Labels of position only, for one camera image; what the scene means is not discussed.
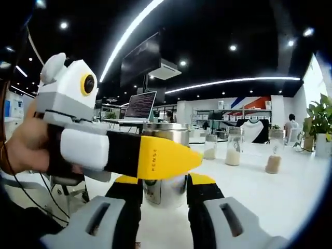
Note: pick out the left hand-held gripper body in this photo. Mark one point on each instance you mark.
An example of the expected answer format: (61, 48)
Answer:
(67, 90)

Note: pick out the tall white grain seasoning bottle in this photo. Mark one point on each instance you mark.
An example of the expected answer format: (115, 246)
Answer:
(233, 155)

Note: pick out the brown grain seasoning bottle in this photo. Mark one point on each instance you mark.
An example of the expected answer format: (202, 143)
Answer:
(273, 163)

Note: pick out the short pale grain seasoning bottle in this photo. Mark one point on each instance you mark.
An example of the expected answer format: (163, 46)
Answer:
(210, 151)

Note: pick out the white powder seasoning bottle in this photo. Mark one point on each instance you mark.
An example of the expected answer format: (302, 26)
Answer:
(171, 135)

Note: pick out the person's left hand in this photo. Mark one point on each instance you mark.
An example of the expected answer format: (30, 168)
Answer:
(28, 147)

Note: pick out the white standing desk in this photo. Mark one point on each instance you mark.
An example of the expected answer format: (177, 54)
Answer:
(119, 123)

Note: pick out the round ceiling spotlights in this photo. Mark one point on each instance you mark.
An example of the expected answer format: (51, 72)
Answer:
(63, 25)

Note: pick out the silver laptop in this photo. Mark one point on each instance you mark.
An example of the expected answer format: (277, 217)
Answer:
(140, 105)

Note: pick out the hanging black monitor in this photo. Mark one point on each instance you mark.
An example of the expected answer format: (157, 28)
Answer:
(140, 59)

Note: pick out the long ceiling light strip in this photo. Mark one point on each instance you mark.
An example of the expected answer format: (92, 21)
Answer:
(129, 31)
(233, 81)

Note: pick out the shirt-covered office chair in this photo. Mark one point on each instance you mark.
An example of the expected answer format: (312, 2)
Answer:
(254, 131)

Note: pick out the ceiling air conditioner unit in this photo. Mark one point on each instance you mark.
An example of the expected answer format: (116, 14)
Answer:
(166, 70)

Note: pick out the row of white storage boxes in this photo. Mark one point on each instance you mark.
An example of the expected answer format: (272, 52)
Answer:
(233, 118)

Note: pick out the small potted plant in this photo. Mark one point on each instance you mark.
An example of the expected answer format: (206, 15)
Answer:
(276, 127)

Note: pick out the metal shelving unit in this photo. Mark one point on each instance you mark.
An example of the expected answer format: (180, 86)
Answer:
(207, 112)

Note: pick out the large potted green plant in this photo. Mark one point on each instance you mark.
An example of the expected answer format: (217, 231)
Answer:
(321, 116)

